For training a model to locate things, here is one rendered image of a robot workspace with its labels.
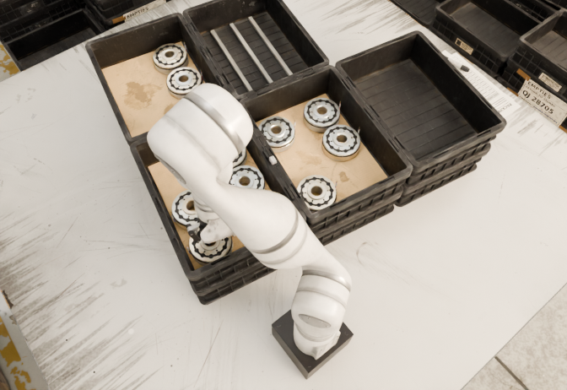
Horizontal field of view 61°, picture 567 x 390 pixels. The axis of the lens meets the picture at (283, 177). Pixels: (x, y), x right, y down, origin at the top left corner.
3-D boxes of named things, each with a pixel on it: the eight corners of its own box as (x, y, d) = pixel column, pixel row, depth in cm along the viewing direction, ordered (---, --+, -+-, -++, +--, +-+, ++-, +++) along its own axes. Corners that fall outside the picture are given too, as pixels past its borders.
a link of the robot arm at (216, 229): (203, 246, 97) (199, 233, 92) (187, 200, 102) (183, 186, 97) (245, 230, 99) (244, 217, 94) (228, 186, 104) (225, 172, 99)
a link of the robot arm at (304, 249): (307, 199, 70) (286, 257, 65) (362, 280, 89) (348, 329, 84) (255, 196, 74) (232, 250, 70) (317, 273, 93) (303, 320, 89)
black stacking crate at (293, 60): (327, 90, 145) (331, 64, 135) (239, 127, 138) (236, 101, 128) (268, 12, 163) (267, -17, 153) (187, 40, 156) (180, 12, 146)
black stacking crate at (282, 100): (404, 192, 127) (414, 170, 117) (307, 241, 120) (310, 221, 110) (328, 91, 145) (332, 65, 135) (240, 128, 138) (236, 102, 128)
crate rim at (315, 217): (413, 175, 119) (416, 169, 117) (309, 225, 111) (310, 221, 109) (331, 68, 137) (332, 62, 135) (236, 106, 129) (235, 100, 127)
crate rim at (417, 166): (506, 129, 126) (510, 123, 124) (413, 174, 119) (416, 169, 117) (417, 35, 144) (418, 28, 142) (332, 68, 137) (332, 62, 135)
